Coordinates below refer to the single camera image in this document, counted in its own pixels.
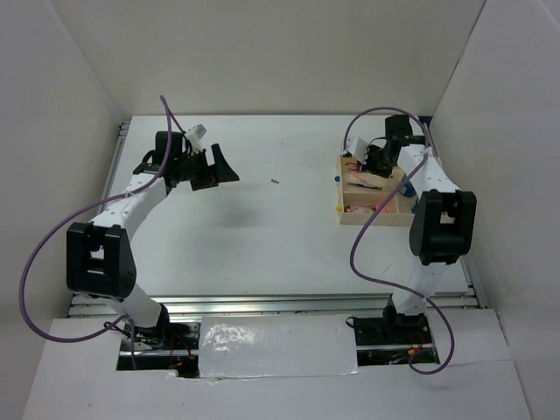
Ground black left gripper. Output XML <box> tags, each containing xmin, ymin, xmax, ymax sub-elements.
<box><xmin>174</xmin><ymin>143</ymin><xmax>240</xmax><ymax>192</ymax></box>

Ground pink capped marker bottle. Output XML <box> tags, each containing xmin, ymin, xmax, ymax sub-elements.
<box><xmin>343</xmin><ymin>204</ymin><xmax>394</xmax><ymax>214</ymax></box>

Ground black gel pen clear cap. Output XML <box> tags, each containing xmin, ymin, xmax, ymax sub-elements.
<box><xmin>347</xmin><ymin>182</ymin><xmax>383</xmax><ymax>191</ymax></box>

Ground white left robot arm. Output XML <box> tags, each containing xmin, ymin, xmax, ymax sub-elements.
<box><xmin>66</xmin><ymin>124</ymin><xmax>239</xmax><ymax>349</ymax></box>

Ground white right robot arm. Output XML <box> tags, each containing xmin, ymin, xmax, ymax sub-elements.
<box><xmin>362</xmin><ymin>115</ymin><xmax>477</xmax><ymax>343</ymax></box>

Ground wooden compartment tray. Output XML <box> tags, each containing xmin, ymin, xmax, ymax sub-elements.
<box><xmin>335</xmin><ymin>156</ymin><xmax>419</xmax><ymax>227</ymax></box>

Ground silver foil sheet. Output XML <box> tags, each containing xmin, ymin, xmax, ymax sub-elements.
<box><xmin>199</xmin><ymin>315</ymin><xmax>358</xmax><ymax>379</ymax></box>

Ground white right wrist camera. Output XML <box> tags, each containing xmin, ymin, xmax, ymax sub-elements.
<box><xmin>343</xmin><ymin>136</ymin><xmax>370</xmax><ymax>165</ymax></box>

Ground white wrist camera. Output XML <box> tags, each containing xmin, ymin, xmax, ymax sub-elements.
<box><xmin>185</xmin><ymin>124</ymin><xmax>207</xmax><ymax>154</ymax></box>
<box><xmin>343</xmin><ymin>136</ymin><xmax>370</xmax><ymax>165</ymax></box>

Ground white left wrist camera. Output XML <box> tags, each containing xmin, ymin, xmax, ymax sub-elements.
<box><xmin>185</xmin><ymin>124</ymin><xmax>207</xmax><ymax>154</ymax></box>

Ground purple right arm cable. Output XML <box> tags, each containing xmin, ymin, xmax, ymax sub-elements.
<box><xmin>343</xmin><ymin>107</ymin><xmax>456</xmax><ymax>375</ymax></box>

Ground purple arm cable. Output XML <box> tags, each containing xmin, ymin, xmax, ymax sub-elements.
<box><xmin>17</xmin><ymin>94</ymin><xmax>185</xmax><ymax>371</ymax></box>
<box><xmin>343</xmin><ymin>107</ymin><xmax>456</xmax><ymax>375</ymax></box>

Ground aluminium frame rail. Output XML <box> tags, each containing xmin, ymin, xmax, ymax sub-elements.
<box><xmin>67</xmin><ymin>115</ymin><xmax>487</xmax><ymax>318</ymax></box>

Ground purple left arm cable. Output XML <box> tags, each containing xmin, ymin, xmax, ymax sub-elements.
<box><xmin>17</xmin><ymin>94</ymin><xmax>185</xmax><ymax>371</ymax></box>

